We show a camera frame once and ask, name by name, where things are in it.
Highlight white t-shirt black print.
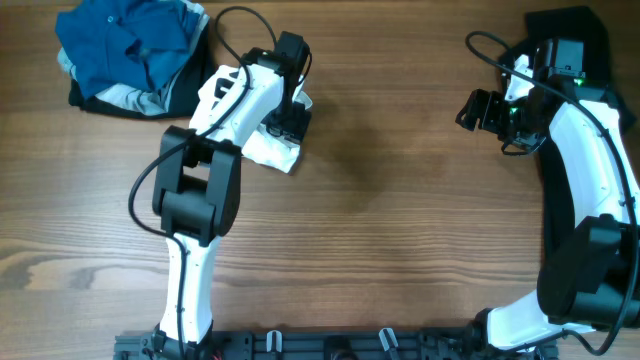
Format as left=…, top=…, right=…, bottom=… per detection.
left=235, top=94, right=301, bottom=173

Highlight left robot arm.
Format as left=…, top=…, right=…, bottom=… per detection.
left=142, top=32, right=312, bottom=359

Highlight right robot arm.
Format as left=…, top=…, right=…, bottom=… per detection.
left=456, top=38, right=639, bottom=356

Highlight black garment right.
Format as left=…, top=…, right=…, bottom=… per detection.
left=498, top=5, right=637, bottom=260

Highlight black folded garment left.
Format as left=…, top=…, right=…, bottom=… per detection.
left=68, top=19, right=219, bottom=120

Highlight blue polo shirt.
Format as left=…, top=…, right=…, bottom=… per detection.
left=55, top=0, right=200, bottom=98

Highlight left black cable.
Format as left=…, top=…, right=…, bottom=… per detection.
left=127, top=5, right=281, bottom=360

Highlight black cable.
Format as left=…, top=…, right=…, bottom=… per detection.
left=127, top=5, right=281, bottom=360
left=464, top=30, right=640, bottom=357

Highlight right black cable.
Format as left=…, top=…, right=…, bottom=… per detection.
left=464, top=30, right=640, bottom=357

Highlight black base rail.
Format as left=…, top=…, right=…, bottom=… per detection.
left=113, top=327, right=559, bottom=360

